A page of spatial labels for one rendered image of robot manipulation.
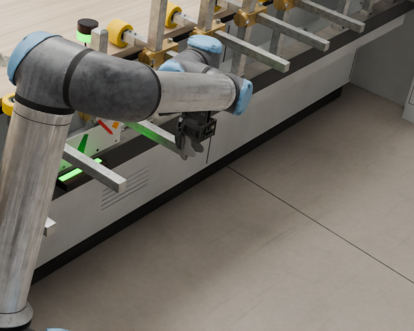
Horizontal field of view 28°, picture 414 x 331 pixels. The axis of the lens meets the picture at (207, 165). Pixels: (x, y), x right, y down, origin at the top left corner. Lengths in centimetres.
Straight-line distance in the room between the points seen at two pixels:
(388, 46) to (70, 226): 228
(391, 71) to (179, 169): 166
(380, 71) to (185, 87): 308
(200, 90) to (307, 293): 161
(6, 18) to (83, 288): 101
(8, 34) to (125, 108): 130
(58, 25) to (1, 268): 134
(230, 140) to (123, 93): 223
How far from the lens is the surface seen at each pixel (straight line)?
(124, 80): 149
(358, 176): 398
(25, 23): 283
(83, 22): 238
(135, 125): 241
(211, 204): 357
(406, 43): 459
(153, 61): 255
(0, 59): 257
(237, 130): 371
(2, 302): 170
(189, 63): 204
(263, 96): 331
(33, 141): 156
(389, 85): 470
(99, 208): 311
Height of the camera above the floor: 210
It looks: 33 degrees down
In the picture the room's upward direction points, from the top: 9 degrees clockwise
